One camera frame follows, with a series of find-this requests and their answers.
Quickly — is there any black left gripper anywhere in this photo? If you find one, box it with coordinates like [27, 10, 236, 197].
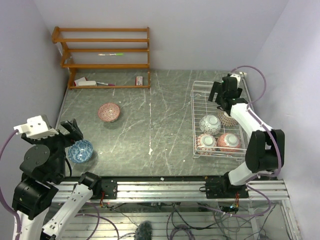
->
[21, 117, 82, 179]

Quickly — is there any blue swirl pattern bowl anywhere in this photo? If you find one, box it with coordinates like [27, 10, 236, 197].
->
[67, 139, 94, 164]

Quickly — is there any brown flower grid bowl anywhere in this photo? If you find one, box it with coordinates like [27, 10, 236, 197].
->
[217, 110, 238, 127]

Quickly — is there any black leaf pattern bowl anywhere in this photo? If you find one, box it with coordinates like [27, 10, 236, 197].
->
[199, 114, 221, 136]

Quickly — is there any red drop pattern bowl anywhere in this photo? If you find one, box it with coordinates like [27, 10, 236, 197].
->
[97, 102, 121, 123]

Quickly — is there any red diamond pattern bowl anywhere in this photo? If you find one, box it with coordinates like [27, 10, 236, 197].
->
[217, 133, 241, 152]

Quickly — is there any white bowl red diamond outside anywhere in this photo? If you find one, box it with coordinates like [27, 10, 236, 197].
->
[195, 133, 217, 156]

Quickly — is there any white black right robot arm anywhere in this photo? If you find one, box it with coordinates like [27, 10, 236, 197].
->
[208, 74, 285, 198]

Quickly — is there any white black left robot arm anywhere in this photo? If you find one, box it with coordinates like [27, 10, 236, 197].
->
[12, 115, 102, 240]

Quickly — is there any wooden shelf rack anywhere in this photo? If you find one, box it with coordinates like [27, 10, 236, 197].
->
[51, 26, 151, 90]

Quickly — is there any white eraser block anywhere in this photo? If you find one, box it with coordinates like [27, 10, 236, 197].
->
[77, 80, 98, 87]

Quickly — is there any pink white marker pen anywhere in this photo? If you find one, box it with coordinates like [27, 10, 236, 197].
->
[96, 81, 115, 87]

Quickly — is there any red white small box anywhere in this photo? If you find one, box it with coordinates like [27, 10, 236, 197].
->
[135, 76, 143, 86]

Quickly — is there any green white marker pen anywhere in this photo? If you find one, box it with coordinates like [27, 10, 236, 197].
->
[98, 52, 124, 56]

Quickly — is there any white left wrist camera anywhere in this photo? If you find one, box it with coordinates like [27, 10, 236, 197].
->
[13, 114, 59, 140]

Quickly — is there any white wire dish rack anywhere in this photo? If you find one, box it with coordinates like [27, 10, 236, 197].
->
[190, 81, 250, 161]

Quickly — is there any aluminium rail base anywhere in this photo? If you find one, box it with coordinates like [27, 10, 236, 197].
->
[47, 178, 291, 203]

